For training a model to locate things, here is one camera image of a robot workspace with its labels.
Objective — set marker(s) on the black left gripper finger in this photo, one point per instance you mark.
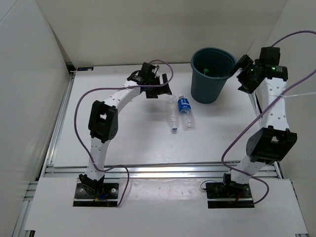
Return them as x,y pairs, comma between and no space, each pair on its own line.
154,92
165,79

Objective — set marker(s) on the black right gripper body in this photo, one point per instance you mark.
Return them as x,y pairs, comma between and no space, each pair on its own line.
246,77

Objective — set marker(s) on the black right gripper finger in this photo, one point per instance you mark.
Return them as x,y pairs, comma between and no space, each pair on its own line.
247,88
242,63

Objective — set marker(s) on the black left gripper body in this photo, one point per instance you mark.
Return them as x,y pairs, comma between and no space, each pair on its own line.
153,83

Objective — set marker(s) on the clear unlabelled plastic bottle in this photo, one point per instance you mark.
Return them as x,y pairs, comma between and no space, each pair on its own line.
172,113

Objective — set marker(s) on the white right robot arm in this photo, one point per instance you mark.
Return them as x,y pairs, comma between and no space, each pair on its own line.
274,139

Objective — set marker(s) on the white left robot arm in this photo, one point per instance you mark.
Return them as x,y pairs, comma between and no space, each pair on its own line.
103,124

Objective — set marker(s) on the dark teal plastic bin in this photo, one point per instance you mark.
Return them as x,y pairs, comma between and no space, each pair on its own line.
205,89

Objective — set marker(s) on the blue label water bottle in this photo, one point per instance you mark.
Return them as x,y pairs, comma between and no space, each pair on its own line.
186,114

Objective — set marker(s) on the blue table edge sticker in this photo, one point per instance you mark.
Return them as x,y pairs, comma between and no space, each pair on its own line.
80,69

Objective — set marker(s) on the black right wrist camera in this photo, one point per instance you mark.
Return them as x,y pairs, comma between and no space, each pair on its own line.
269,55

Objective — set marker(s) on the aluminium front frame rail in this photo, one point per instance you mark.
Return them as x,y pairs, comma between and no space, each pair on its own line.
212,170

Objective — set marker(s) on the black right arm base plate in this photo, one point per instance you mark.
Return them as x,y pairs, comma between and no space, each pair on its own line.
221,196

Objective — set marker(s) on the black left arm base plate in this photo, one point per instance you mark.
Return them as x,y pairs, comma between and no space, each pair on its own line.
106,197

